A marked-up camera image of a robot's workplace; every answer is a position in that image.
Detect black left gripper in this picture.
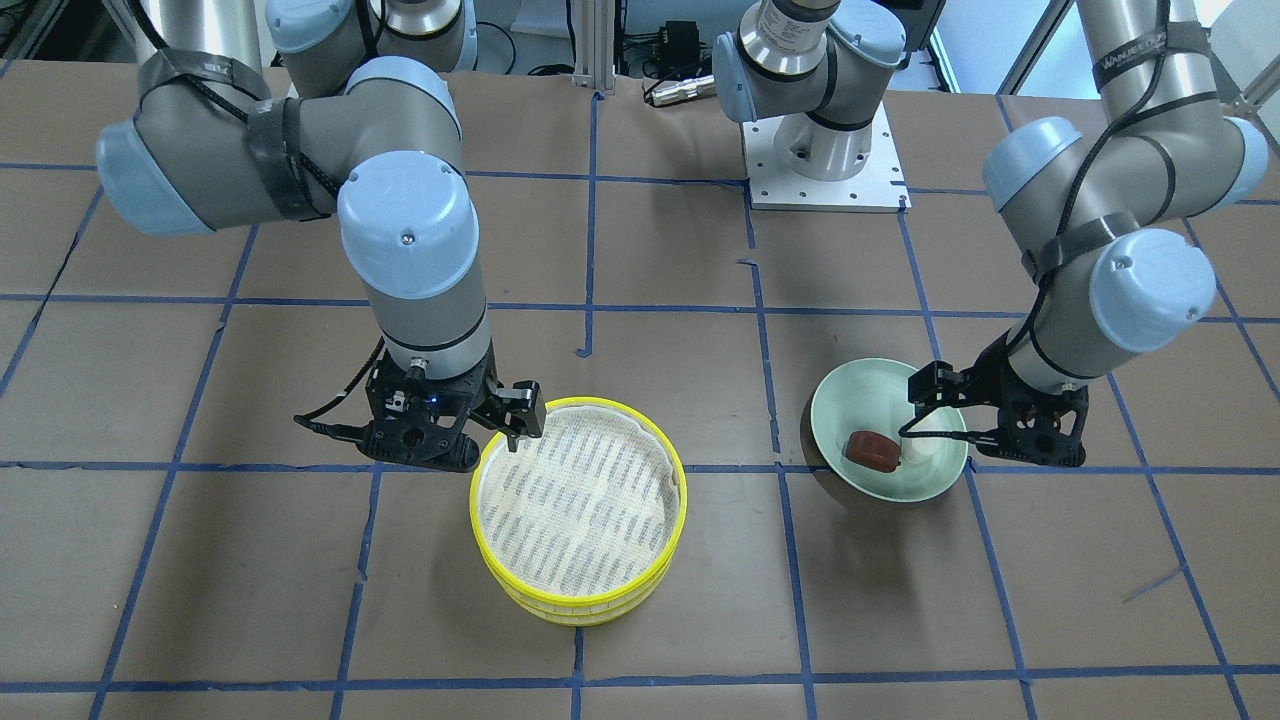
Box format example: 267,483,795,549
899,336,1089,468

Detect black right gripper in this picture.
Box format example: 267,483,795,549
360,350,547,471

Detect white steamed bun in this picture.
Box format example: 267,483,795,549
899,437,951,468

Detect brown steamed bun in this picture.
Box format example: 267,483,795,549
844,430,902,473

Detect yellow steamer top layer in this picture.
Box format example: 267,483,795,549
468,397,689,600

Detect yellow steamer layer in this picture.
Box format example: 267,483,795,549
480,544,675,626
468,397,689,600

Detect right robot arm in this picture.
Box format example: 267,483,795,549
95,1,547,471

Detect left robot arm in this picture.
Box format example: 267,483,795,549
712,1,1268,473

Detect yellow steamer bottom layer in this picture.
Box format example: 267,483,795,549
480,544,675,626

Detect mint green bowl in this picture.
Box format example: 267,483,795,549
809,357,969,502

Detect silver cylindrical connector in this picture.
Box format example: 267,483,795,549
643,76,716,108

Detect black power adapter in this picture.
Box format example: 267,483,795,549
655,20,701,64

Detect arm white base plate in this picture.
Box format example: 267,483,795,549
741,106,913,213

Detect aluminium frame post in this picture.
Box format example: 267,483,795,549
568,1,622,96

